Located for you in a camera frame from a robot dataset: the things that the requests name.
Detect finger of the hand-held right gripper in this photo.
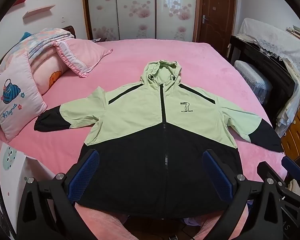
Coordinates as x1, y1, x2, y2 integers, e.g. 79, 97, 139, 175
257, 162, 300, 205
281, 156, 300, 181

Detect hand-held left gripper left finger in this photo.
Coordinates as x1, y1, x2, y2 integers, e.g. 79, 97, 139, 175
16, 149, 100, 240

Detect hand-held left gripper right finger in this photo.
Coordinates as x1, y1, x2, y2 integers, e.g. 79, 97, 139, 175
202, 149, 291, 240

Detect green and black hooded jacket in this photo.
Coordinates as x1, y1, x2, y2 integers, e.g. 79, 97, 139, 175
34, 60, 284, 222

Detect wooden drawer cabinet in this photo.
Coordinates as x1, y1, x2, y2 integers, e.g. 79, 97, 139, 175
281, 100, 300, 160

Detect cream hanging cloths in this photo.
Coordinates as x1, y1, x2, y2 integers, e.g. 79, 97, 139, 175
275, 62, 300, 138

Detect cartoon printed blanket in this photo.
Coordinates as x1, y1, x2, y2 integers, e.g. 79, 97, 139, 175
0, 132, 38, 233

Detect stool with lace cover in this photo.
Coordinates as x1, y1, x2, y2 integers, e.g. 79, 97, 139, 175
233, 60, 273, 105

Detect pink pillow with bag print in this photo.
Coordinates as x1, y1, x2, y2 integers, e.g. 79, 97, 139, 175
0, 51, 48, 143

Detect peach cartoon pillow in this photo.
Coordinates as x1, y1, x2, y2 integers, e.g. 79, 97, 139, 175
30, 47, 70, 95

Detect pink frilled pillow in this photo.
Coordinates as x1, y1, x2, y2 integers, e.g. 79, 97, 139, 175
54, 39, 113, 78

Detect white lace cloth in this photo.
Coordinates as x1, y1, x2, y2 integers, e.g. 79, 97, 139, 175
238, 17, 300, 80

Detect stack of books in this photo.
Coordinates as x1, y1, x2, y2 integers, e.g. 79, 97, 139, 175
286, 25, 300, 45

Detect folded floral quilt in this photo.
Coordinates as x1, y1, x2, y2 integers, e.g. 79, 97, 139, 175
0, 27, 77, 75

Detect dark wooden headboard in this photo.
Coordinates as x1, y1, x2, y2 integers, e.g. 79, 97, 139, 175
61, 25, 77, 39

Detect brown wooden door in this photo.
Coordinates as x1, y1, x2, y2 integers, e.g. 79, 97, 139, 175
196, 0, 241, 47

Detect floral sliding door wardrobe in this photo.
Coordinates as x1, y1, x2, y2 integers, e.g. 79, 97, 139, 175
81, 0, 203, 42

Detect pink wall shelf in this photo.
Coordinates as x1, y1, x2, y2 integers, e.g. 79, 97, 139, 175
22, 4, 56, 19

